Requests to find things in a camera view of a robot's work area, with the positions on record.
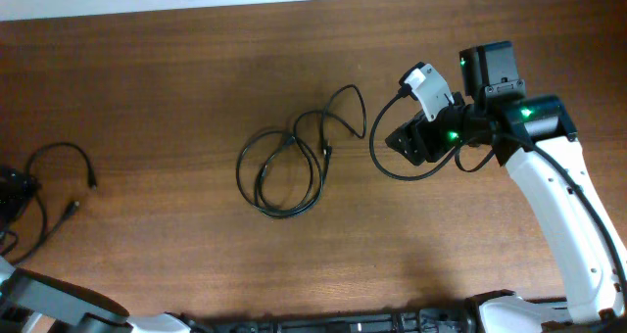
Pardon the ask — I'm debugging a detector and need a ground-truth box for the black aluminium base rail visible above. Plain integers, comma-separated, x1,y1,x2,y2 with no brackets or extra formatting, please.
180,288,627,333

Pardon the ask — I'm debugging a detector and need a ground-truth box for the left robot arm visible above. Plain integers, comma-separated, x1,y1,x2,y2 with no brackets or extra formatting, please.
1,166,195,333

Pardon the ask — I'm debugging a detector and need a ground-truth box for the right camera black cable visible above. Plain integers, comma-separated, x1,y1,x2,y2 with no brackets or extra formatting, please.
368,87,627,295

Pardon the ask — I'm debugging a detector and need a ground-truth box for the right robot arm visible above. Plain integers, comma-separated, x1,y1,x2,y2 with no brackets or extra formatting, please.
386,41,626,332

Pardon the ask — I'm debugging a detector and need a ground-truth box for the black usb cable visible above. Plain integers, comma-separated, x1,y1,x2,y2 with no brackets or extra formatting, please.
235,83,368,220

